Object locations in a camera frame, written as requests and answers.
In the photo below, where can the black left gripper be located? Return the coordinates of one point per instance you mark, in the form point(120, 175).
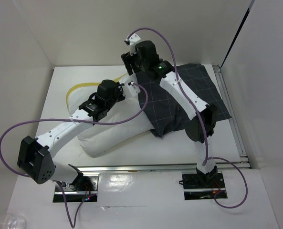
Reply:
point(120, 88)

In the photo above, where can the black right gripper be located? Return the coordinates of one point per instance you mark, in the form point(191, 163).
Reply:
point(128, 59)

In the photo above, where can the white pillow with yellow edge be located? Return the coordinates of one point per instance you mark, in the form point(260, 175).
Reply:
point(100, 138)

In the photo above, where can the dark grey checked pillowcase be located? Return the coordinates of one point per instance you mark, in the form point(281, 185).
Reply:
point(172, 109)

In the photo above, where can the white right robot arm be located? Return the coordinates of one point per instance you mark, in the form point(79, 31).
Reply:
point(142, 57)

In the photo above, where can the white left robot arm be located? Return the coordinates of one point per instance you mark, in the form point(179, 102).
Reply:
point(36, 154)

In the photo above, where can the clear plastic object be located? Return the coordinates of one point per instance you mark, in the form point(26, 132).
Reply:
point(11, 221)

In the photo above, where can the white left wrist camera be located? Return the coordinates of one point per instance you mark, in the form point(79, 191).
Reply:
point(132, 89)

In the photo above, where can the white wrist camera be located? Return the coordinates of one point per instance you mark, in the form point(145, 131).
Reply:
point(132, 41)
point(132, 89)

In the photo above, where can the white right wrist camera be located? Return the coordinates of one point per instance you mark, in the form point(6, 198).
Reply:
point(132, 41)

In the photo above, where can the aluminium front rail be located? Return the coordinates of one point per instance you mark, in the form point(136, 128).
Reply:
point(179, 167)

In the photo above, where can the aluminium rail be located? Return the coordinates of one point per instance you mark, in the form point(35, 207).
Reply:
point(179, 167)
point(233, 123)

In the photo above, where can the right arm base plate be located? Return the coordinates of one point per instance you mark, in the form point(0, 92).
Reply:
point(194, 190)

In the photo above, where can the aluminium right side rail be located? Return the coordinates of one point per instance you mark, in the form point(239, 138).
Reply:
point(233, 123)

